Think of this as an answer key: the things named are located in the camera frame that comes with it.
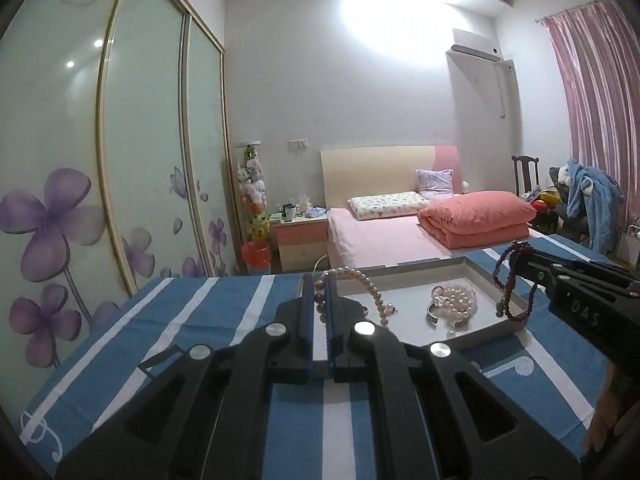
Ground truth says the red waste bin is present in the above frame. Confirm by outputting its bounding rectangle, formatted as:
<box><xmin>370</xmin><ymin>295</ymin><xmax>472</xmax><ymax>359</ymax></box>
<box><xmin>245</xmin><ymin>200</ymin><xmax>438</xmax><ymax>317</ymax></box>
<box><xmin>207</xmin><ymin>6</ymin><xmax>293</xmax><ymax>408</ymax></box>
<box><xmin>240</xmin><ymin>240</ymin><xmax>274</xmax><ymax>276</ymax></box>

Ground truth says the white air conditioner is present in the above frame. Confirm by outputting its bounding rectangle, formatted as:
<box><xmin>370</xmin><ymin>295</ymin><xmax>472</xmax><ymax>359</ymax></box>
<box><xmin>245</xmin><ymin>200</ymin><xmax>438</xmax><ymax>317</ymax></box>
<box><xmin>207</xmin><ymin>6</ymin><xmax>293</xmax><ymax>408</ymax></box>
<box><xmin>446</xmin><ymin>27</ymin><xmax>502</xmax><ymax>64</ymax></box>

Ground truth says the plush toy display tube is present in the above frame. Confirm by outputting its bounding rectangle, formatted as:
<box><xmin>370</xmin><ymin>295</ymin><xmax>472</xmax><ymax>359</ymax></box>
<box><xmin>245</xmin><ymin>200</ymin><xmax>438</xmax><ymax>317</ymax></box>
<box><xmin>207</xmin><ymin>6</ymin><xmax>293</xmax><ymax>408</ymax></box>
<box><xmin>236</xmin><ymin>141</ymin><xmax>272</xmax><ymax>247</ymax></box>

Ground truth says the dark wooden chair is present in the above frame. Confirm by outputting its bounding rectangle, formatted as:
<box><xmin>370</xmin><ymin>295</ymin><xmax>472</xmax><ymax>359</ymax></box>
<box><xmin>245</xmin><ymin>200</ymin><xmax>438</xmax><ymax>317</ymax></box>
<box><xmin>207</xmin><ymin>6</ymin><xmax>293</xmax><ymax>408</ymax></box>
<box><xmin>510</xmin><ymin>154</ymin><xmax>542</xmax><ymax>197</ymax></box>

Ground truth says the flower print sliding wardrobe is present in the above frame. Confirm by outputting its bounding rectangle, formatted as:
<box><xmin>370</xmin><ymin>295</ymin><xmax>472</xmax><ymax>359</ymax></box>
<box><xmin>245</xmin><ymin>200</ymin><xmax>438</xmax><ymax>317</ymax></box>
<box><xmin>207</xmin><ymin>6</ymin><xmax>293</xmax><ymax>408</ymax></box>
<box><xmin>0</xmin><ymin>0</ymin><xmax>240</xmax><ymax>376</ymax></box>

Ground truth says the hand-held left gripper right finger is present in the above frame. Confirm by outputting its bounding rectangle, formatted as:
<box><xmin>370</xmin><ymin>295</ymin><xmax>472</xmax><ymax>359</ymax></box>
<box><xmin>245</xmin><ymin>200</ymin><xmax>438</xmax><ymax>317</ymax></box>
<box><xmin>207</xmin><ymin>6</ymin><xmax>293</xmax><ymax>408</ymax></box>
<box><xmin>326</xmin><ymin>272</ymin><xmax>583</xmax><ymax>480</ymax></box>

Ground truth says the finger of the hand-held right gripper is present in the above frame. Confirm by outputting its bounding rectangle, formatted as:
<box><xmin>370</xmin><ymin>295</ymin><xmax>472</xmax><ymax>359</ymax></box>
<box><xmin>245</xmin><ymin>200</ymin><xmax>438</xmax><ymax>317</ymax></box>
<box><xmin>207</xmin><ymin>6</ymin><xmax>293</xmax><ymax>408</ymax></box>
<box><xmin>511</xmin><ymin>248</ymin><xmax>640</xmax><ymax>302</ymax></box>

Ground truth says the blue white striped tablecloth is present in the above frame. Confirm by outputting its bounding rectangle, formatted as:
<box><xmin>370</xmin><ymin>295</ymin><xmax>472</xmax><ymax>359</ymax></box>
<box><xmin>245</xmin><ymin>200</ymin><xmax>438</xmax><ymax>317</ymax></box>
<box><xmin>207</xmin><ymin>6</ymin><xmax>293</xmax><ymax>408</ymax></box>
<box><xmin>19</xmin><ymin>234</ymin><xmax>640</xmax><ymax>480</ymax></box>

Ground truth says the white pipe cover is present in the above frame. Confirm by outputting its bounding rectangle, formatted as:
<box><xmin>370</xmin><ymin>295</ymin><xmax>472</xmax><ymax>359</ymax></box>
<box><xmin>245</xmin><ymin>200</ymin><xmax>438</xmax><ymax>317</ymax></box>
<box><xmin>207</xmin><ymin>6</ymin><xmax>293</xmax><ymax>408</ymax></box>
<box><xmin>492</xmin><ymin>59</ymin><xmax>517</xmax><ymax>119</ymax></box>

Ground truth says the white pearl bracelet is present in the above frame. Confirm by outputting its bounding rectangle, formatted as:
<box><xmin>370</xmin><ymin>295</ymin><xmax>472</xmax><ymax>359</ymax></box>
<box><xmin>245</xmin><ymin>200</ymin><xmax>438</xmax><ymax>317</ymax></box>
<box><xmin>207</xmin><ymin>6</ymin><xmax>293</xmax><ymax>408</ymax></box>
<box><xmin>442</xmin><ymin>282</ymin><xmax>479</xmax><ymax>324</ymax></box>

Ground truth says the pile of colourful toys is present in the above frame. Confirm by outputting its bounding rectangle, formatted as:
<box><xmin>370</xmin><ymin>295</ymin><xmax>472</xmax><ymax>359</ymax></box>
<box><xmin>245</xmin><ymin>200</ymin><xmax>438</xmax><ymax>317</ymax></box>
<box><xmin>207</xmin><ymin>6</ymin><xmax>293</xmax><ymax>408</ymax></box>
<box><xmin>529</xmin><ymin>187</ymin><xmax>562</xmax><ymax>214</ymax></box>

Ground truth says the bed with pink sheet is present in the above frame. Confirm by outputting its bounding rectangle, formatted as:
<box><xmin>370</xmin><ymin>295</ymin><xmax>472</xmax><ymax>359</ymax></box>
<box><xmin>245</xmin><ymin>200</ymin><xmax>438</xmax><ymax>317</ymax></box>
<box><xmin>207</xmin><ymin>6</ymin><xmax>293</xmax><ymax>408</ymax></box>
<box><xmin>320</xmin><ymin>145</ymin><xmax>553</xmax><ymax>270</ymax></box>

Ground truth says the folded pink comforter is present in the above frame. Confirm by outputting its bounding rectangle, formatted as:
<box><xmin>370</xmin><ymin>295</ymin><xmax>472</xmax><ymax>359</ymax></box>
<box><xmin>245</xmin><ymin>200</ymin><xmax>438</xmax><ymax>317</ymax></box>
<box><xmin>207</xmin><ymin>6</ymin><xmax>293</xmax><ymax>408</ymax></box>
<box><xmin>417</xmin><ymin>190</ymin><xmax>537</xmax><ymax>250</ymax></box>

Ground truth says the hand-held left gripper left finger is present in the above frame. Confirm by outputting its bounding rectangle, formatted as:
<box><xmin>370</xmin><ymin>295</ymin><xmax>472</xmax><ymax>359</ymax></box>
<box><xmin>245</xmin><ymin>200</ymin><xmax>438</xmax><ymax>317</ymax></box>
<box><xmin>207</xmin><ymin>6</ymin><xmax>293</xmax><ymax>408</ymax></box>
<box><xmin>55</xmin><ymin>276</ymin><xmax>321</xmax><ymax>480</ymax></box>

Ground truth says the pink curtain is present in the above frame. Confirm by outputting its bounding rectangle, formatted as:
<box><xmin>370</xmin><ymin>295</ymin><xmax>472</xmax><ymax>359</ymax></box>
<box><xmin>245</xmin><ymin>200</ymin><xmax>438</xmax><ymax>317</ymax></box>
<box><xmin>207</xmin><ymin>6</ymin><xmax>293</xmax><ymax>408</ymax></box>
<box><xmin>542</xmin><ymin>0</ymin><xmax>640</xmax><ymax>261</ymax></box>

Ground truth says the white patterned pillow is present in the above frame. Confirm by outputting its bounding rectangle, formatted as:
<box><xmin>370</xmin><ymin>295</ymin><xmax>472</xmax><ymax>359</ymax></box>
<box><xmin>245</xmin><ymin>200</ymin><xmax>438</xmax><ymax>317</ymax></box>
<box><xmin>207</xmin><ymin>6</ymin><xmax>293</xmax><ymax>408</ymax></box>
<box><xmin>348</xmin><ymin>191</ymin><xmax>432</xmax><ymax>221</ymax></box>

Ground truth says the pink pearl necklace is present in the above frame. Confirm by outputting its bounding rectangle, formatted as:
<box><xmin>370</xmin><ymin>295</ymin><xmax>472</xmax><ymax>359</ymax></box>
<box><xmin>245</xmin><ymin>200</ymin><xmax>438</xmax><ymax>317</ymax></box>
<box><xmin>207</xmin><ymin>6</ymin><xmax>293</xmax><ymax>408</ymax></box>
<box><xmin>312</xmin><ymin>267</ymin><xmax>399</xmax><ymax>322</ymax></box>

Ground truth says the grey cardboard tray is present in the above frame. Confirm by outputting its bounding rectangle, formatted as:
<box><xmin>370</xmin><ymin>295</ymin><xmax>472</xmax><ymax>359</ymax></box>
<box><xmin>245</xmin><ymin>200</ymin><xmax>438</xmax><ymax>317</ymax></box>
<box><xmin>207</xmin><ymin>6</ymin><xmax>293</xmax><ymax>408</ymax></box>
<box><xmin>299</xmin><ymin>255</ymin><xmax>532</xmax><ymax>352</ymax></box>

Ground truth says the wide silver cuff bangle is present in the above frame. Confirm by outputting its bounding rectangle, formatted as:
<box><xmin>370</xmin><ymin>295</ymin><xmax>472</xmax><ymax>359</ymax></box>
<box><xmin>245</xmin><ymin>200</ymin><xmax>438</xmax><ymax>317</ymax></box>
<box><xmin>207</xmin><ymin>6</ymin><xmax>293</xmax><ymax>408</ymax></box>
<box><xmin>426</xmin><ymin>301</ymin><xmax>453</xmax><ymax>327</ymax></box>

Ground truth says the pink nightstand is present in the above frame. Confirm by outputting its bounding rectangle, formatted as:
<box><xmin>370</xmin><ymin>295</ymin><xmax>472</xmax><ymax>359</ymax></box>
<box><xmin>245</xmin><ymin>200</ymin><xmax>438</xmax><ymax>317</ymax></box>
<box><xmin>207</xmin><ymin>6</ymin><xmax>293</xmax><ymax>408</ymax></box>
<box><xmin>272</xmin><ymin>214</ymin><xmax>332</xmax><ymax>274</ymax></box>

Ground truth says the dark red bead bracelet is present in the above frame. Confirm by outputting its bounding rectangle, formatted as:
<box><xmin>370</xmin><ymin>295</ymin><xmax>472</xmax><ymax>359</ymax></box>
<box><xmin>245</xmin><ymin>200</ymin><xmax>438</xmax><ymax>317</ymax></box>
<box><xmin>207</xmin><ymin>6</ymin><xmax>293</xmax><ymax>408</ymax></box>
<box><xmin>492</xmin><ymin>241</ymin><xmax>539</xmax><ymax>324</ymax></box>

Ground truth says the purple pillow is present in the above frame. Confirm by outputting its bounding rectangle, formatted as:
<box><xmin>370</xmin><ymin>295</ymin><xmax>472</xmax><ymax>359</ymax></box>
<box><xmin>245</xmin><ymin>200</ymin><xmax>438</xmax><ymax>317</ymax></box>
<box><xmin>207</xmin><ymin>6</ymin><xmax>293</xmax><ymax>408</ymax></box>
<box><xmin>416</xmin><ymin>168</ymin><xmax>457</xmax><ymax>196</ymax></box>

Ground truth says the blue plush robe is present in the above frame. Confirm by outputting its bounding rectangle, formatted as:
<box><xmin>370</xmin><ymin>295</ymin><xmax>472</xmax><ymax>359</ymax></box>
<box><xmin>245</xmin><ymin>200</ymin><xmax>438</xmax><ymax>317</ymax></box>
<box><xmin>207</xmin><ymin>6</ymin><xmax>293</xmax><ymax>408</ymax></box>
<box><xmin>564</xmin><ymin>157</ymin><xmax>627</xmax><ymax>255</ymax></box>

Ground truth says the person's right hand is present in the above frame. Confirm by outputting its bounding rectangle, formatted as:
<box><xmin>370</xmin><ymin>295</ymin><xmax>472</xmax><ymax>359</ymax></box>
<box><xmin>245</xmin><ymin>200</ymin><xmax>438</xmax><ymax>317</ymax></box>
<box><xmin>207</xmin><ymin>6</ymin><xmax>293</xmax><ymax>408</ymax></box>
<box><xmin>582</xmin><ymin>361</ymin><xmax>632</xmax><ymax>458</ymax></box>

